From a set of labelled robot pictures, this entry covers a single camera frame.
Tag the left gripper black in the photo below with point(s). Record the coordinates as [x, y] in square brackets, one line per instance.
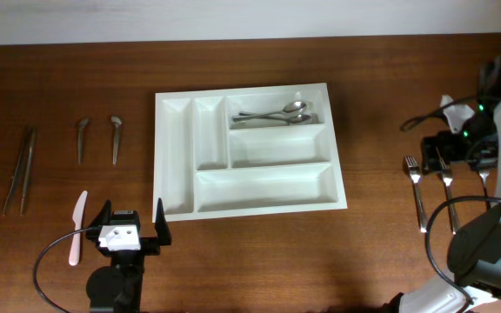
[153, 243]

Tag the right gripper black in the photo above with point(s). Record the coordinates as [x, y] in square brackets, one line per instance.
[451, 153]

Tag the steel spoon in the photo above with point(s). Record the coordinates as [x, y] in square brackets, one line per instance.
[290, 110]
[300, 119]

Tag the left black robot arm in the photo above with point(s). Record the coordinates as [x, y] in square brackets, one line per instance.
[118, 286]

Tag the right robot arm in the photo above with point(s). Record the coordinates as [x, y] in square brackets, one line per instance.
[472, 274]

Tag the pink plastic knife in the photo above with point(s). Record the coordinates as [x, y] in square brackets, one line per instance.
[77, 218]

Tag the small steel teaspoon right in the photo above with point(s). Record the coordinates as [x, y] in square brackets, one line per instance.
[118, 126]

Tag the small steel teaspoon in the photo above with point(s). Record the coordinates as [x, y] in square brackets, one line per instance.
[118, 126]
[80, 139]

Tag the small steel teaspoon left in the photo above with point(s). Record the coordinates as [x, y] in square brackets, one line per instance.
[80, 139]

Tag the white plastic cutlery tray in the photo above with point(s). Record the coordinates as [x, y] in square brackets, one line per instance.
[207, 166]

